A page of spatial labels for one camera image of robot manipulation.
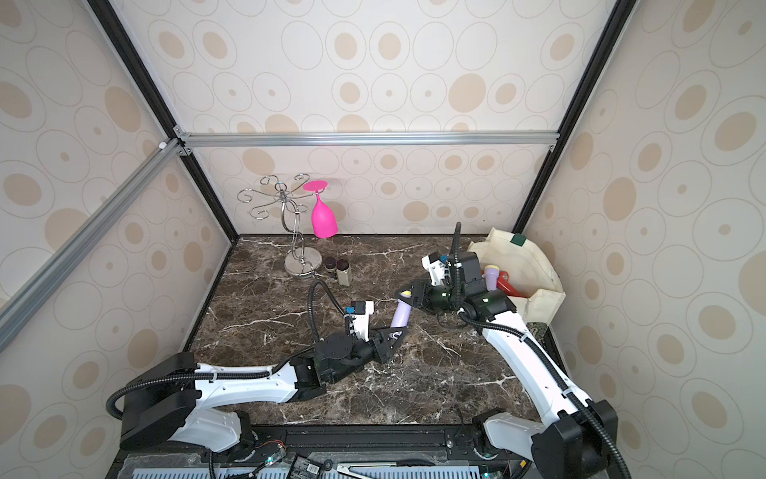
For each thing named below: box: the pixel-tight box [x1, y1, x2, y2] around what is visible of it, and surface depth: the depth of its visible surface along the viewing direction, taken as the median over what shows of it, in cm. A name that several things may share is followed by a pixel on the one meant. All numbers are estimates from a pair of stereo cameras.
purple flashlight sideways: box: [389, 289, 413, 329], surface depth 73 cm
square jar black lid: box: [336, 258, 352, 287], surface depth 102 cm
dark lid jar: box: [324, 256, 338, 280], surface depth 102 cm
